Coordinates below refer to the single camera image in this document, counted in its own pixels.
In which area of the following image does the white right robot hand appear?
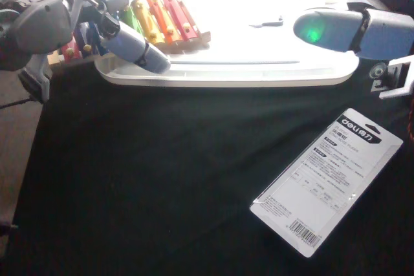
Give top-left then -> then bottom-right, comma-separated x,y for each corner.
292,3 -> 414,61

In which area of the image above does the printed paper sheet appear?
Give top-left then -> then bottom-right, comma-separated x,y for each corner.
249,107 -> 404,259

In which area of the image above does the rainbow toy xylophone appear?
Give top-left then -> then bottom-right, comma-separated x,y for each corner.
47,0 -> 212,75

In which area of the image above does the white plastic lid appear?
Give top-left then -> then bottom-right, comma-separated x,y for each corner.
94,0 -> 360,89

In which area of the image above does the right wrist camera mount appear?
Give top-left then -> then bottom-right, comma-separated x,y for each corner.
369,56 -> 414,101

